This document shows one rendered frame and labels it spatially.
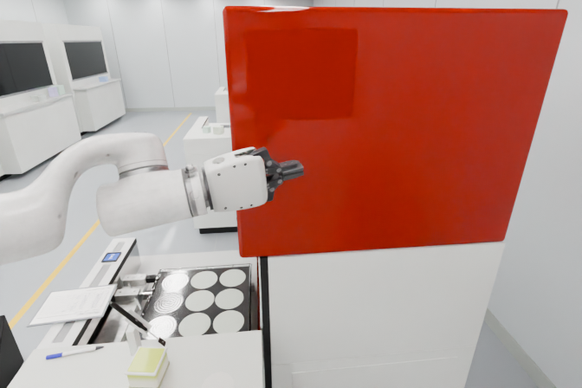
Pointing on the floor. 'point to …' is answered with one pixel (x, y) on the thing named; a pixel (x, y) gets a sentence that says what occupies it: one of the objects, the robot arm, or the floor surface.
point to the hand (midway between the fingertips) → (291, 170)
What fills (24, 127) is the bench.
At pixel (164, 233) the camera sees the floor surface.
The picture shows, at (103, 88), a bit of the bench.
